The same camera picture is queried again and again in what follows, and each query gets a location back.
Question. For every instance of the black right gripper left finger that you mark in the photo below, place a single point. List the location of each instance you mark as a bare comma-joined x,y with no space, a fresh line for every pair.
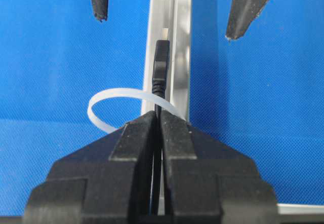
107,181

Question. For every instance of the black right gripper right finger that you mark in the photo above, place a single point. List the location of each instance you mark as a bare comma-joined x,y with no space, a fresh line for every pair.
207,181

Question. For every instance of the white zip tie loop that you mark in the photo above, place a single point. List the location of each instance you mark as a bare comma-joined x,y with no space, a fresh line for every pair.
123,94

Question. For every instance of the blue table mat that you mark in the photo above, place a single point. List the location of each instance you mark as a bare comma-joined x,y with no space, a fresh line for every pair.
54,57

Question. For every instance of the silver aluminium extrusion frame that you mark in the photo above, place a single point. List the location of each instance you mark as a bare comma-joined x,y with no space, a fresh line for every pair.
174,56

